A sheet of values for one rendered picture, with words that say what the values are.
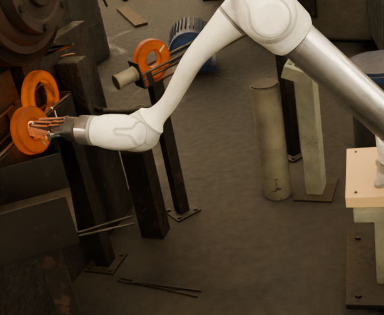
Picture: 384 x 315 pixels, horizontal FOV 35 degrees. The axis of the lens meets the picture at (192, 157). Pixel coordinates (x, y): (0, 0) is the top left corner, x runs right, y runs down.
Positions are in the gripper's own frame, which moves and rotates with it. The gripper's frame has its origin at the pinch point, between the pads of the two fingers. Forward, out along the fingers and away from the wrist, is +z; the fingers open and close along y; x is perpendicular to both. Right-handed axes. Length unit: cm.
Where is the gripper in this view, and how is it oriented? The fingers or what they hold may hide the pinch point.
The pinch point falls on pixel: (24, 125)
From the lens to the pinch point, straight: 201.4
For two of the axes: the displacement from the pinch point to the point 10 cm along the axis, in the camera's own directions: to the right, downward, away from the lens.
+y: 3.5, -4.9, 8.0
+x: -1.2, -8.7, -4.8
